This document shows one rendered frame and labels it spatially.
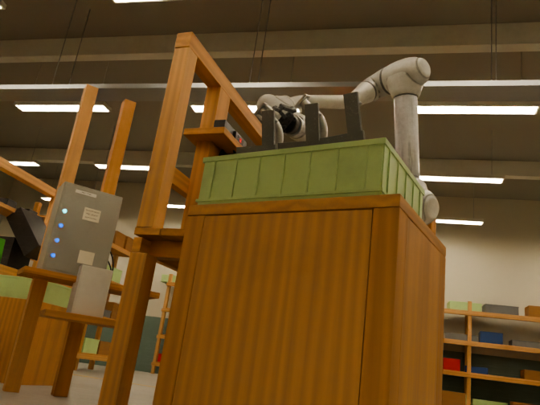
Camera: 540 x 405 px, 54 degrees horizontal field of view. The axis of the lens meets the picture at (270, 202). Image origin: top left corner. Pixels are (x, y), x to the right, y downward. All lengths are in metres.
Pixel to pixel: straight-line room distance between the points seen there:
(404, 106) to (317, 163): 0.94
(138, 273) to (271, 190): 1.05
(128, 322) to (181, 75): 1.23
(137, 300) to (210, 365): 0.97
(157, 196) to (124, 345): 0.68
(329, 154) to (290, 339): 0.52
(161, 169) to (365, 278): 1.46
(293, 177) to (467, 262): 10.69
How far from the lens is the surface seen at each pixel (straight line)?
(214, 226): 1.61
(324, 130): 1.72
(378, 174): 1.43
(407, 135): 2.34
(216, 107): 3.07
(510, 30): 7.09
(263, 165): 1.61
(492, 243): 12.30
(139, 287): 2.43
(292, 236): 1.45
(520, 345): 11.44
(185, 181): 2.90
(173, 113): 2.67
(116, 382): 2.42
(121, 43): 8.10
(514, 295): 12.13
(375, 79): 2.51
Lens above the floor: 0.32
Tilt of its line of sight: 18 degrees up
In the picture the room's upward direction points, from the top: 8 degrees clockwise
